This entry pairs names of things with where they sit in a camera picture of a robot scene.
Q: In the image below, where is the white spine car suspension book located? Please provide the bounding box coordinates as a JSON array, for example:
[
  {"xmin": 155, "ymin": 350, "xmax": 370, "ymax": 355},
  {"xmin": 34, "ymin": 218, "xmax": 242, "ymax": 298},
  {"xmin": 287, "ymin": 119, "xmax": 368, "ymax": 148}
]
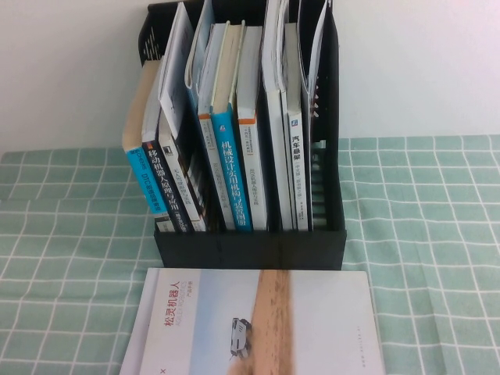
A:
[{"xmin": 284, "ymin": 22, "xmax": 313, "ymax": 231}]

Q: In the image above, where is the black spine robot book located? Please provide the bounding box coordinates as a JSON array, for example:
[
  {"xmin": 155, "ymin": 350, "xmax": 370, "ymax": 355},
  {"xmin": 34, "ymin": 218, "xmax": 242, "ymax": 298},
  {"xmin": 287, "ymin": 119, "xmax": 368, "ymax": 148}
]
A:
[{"xmin": 141, "ymin": 139, "xmax": 193, "ymax": 234}]

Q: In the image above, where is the green checkered tablecloth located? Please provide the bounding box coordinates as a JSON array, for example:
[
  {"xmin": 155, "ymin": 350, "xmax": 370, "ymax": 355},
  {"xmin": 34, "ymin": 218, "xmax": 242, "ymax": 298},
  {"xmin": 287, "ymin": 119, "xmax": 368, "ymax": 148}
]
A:
[{"xmin": 0, "ymin": 134, "xmax": 500, "ymax": 375}]

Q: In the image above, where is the light blue thin booklet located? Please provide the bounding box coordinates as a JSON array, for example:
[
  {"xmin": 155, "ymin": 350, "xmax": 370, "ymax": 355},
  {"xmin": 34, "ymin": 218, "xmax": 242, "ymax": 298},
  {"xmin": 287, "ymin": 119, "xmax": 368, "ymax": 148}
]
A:
[{"xmin": 184, "ymin": 0, "xmax": 216, "ymax": 114}]

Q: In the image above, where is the black plastic book holder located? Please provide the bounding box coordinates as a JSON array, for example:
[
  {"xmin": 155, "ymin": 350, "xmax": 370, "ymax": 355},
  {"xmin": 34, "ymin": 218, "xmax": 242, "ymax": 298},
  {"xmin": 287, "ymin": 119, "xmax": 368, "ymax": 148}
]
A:
[{"xmin": 137, "ymin": 0, "xmax": 348, "ymax": 271}]

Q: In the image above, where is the white AgileX robot brochure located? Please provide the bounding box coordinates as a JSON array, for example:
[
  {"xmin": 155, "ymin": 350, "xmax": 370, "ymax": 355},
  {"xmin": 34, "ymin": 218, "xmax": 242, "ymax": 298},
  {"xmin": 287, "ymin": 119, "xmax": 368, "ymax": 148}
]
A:
[{"xmin": 119, "ymin": 267, "xmax": 387, "ymax": 375}]

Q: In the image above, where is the grey cover thin brochure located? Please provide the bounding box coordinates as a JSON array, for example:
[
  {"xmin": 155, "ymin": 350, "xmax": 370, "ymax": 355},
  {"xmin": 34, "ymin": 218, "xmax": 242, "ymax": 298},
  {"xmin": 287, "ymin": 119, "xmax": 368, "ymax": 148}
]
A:
[{"xmin": 297, "ymin": 0, "xmax": 330, "ymax": 231}]

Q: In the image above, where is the teal spine mechanism book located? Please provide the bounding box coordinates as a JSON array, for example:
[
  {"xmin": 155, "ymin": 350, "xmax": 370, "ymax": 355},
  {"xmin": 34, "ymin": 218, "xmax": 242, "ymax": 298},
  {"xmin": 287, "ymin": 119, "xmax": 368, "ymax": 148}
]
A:
[{"xmin": 210, "ymin": 23, "xmax": 253, "ymax": 231}]

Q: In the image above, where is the white spine orange band book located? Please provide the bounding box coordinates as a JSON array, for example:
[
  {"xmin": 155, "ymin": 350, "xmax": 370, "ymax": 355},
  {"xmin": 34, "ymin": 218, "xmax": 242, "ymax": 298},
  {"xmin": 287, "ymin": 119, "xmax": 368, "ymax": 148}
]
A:
[{"xmin": 235, "ymin": 25, "xmax": 270, "ymax": 231}]

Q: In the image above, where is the blue spine DTC book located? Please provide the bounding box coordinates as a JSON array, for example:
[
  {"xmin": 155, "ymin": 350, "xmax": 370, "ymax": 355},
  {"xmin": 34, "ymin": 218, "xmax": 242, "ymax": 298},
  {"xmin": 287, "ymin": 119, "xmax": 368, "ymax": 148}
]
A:
[{"xmin": 121, "ymin": 58, "xmax": 164, "ymax": 215}]

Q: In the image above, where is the grey spine book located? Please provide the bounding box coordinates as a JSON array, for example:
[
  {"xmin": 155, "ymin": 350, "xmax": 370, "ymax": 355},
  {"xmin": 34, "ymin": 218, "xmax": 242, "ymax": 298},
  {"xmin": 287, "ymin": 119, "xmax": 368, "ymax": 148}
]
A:
[{"xmin": 155, "ymin": 2, "xmax": 212, "ymax": 232}]

